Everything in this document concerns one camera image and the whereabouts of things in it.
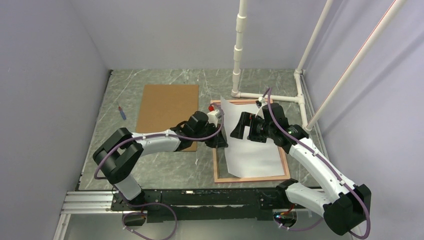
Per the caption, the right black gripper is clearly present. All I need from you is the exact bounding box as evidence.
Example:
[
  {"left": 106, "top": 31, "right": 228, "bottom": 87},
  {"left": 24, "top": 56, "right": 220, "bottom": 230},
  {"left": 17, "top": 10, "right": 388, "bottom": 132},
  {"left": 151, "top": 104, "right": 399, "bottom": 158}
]
[{"left": 230, "top": 111, "right": 275, "bottom": 143}]

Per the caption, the small blue red screwdriver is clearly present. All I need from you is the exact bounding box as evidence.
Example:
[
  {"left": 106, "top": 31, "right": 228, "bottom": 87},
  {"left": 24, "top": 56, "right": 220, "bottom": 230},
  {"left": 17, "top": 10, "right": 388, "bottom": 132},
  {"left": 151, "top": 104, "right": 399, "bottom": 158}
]
[{"left": 118, "top": 106, "right": 127, "bottom": 121}]

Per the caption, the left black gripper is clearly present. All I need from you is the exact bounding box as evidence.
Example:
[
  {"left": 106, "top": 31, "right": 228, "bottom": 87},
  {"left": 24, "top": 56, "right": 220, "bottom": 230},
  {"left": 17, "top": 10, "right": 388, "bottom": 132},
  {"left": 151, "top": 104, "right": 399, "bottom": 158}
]
[{"left": 193, "top": 122, "right": 228, "bottom": 149}]

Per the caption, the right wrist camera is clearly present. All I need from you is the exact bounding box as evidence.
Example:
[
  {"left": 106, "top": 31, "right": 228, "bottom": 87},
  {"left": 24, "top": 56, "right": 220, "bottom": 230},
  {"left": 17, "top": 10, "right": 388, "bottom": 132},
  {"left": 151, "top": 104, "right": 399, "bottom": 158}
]
[{"left": 255, "top": 96, "right": 266, "bottom": 116}]

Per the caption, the wooden picture frame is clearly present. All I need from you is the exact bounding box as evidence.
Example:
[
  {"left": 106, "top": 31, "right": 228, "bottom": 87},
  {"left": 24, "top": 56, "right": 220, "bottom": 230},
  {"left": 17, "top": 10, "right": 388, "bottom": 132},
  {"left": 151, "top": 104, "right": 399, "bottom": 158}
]
[{"left": 212, "top": 99, "right": 290, "bottom": 184}]

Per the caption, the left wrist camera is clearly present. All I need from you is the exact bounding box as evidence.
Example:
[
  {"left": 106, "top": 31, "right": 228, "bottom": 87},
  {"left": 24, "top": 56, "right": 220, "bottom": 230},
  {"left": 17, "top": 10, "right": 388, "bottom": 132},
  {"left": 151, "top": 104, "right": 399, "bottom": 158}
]
[{"left": 206, "top": 105, "right": 222, "bottom": 128}]

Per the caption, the white pvc pipe stand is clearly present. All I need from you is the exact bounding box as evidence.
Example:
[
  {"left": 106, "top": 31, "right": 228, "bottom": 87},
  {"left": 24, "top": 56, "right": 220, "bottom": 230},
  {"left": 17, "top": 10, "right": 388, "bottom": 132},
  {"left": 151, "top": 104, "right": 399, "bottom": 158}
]
[{"left": 231, "top": 0, "right": 406, "bottom": 132}]

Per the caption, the brown backing board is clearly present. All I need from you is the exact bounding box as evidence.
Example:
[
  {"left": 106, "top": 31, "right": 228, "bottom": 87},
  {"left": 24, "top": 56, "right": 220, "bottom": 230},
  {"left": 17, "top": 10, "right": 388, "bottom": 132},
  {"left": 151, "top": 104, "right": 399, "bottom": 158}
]
[{"left": 135, "top": 84, "right": 199, "bottom": 134}]

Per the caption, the aluminium extrusion rail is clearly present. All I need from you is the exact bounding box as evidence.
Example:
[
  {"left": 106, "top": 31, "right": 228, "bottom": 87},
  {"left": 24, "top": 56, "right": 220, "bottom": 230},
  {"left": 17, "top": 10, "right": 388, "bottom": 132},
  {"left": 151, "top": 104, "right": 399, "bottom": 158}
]
[{"left": 52, "top": 188, "right": 332, "bottom": 240}]

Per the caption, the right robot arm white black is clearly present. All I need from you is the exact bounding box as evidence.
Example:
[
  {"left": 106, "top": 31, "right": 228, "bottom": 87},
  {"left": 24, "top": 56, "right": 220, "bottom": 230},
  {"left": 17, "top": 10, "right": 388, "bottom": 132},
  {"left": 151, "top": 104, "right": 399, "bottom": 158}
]
[{"left": 230, "top": 103, "right": 372, "bottom": 240}]

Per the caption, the sunset landscape photo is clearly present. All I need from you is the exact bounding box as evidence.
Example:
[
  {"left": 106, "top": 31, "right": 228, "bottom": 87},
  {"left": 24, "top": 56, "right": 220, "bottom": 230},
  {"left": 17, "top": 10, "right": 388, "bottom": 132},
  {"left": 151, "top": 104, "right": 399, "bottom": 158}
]
[{"left": 220, "top": 97, "right": 286, "bottom": 178}]

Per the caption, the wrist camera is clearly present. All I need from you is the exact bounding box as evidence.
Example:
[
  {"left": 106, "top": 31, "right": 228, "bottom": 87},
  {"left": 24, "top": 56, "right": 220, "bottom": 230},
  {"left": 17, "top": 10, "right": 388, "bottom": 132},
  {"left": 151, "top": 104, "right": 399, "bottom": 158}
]
[
  {"left": 206, "top": 105, "right": 222, "bottom": 128},
  {"left": 255, "top": 96, "right": 266, "bottom": 116}
]

